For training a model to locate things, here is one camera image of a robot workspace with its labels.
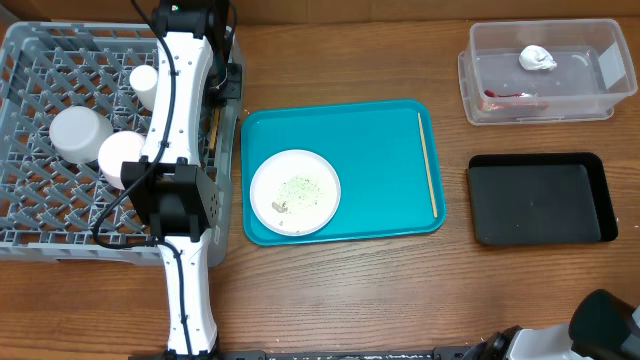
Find wooden chopstick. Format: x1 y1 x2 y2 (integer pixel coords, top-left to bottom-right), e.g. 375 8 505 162
417 112 438 219
209 107 221 155

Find white cup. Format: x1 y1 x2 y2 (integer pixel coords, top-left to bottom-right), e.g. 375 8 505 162
129 65 158 111

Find pink cup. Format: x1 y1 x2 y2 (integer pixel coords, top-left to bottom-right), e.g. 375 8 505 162
97 131 146 190

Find white round plate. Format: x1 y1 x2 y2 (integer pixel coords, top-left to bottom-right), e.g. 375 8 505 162
249 149 341 237

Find grey ceramic bowl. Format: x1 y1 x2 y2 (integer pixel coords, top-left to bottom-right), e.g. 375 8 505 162
49 106 114 164

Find red snack wrapper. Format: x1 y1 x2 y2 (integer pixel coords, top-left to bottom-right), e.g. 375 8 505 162
479 90 549 112

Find white tissue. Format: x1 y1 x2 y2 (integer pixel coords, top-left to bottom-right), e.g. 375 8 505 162
519 45 557 71

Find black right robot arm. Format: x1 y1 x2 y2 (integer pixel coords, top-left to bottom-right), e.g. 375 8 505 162
462 289 639 360

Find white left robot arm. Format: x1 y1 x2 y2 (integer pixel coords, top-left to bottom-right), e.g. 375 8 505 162
121 1 243 359

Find teal plastic serving tray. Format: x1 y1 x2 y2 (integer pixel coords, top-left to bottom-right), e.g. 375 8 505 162
241 99 447 246

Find clear plastic storage bin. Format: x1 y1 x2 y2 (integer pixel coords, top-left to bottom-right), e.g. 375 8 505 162
458 19 638 126

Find black rectangular tray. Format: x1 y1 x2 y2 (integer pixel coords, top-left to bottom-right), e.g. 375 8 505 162
467 152 619 246

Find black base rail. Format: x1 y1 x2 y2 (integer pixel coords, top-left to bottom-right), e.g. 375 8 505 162
128 346 501 360

